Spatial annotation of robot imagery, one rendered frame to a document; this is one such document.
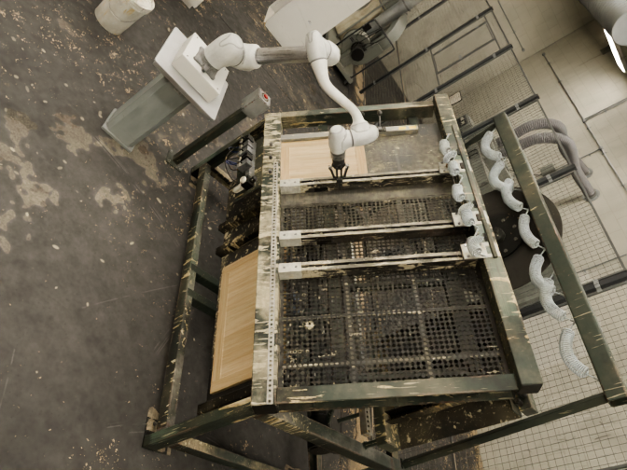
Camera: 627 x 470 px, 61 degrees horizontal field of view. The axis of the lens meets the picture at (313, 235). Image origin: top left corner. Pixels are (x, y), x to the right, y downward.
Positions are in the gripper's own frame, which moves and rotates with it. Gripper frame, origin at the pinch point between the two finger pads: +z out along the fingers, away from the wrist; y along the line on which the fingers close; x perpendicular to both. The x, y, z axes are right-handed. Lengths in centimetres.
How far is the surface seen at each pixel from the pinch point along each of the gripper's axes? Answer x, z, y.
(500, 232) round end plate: -18, 37, 101
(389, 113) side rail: 76, 6, 41
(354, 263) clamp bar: -62, 3, 4
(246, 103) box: 71, -14, -60
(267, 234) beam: -36, 4, -45
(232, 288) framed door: -40, 49, -73
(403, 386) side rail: -134, 6, 21
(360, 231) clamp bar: -40.3, 2.0, 9.5
